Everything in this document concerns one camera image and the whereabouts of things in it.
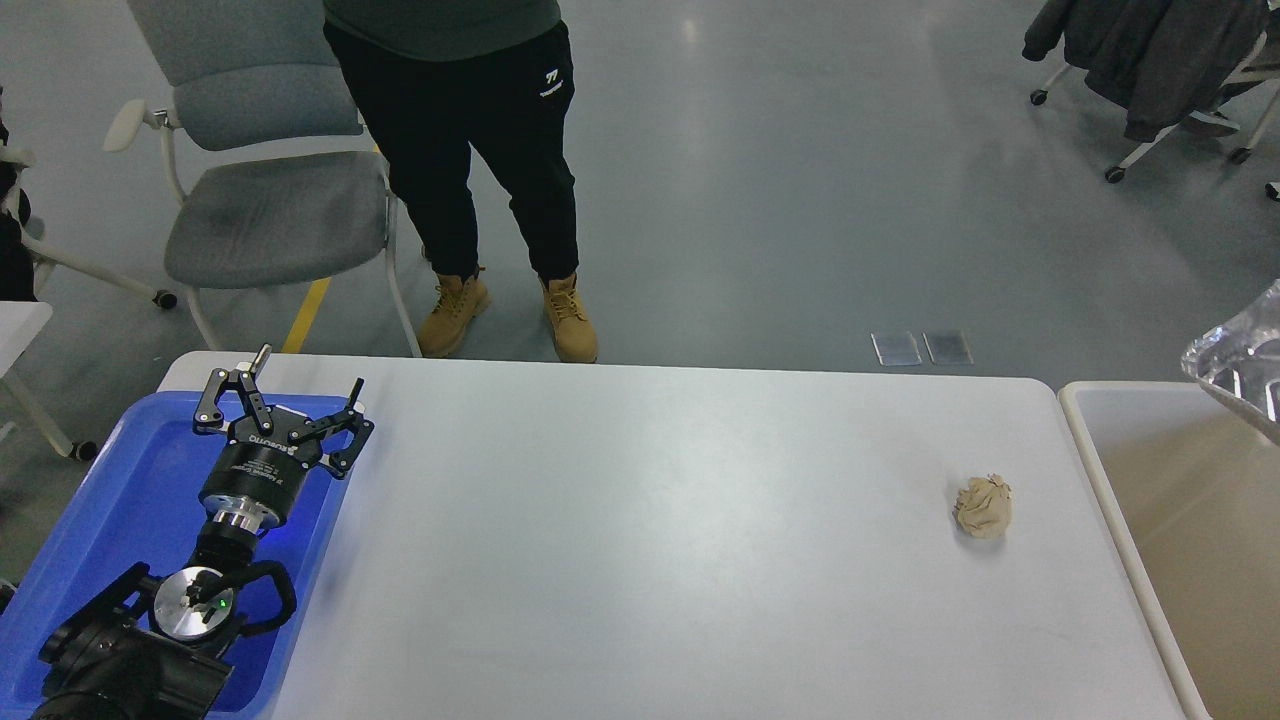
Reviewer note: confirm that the right floor plate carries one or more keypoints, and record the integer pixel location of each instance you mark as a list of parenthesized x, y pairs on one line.
[(948, 348)]

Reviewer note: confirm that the blue plastic tray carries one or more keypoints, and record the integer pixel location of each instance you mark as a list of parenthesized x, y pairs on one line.
[(139, 503)]

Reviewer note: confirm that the person in black trousers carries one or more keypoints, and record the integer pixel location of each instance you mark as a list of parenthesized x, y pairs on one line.
[(441, 81)]

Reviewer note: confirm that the right tan boot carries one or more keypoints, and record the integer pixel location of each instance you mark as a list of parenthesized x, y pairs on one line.
[(573, 333)]

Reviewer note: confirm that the white plastic bin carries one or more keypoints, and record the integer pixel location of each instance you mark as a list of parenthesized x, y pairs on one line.
[(1189, 491)]

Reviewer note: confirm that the chair with dark jackets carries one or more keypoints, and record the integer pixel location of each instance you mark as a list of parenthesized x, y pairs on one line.
[(1168, 64)]

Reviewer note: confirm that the white chair at left edge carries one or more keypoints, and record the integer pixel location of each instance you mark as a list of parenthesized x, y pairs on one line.
[(27, 259)]

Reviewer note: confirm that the grey office chair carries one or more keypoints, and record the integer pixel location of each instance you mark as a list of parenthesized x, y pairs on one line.
[(244, 73)]

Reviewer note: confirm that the left tan boot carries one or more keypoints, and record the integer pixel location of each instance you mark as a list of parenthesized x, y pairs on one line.
[(459, 299)]

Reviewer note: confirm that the floor plate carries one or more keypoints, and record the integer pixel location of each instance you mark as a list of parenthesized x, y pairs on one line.
[(896, 348), (948, 348)]

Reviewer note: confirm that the aluminium foil tray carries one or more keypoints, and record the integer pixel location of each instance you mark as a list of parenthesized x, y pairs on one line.
[(1237, 364)]

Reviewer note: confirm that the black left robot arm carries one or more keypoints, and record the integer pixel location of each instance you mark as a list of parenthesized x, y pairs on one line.
[(169, 587)]

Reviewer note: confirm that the left floor plate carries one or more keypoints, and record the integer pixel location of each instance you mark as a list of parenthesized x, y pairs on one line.
[(896, 348)]

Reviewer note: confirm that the tan boot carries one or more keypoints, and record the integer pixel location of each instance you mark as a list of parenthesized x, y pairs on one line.
[(573, 333), (459, 299)]

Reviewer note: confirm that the crumpled beige paper ball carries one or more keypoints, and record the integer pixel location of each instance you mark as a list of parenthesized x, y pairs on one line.
[(983, 507)]

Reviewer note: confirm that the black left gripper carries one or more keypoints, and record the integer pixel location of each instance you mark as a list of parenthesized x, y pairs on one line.
[(260, 474)]

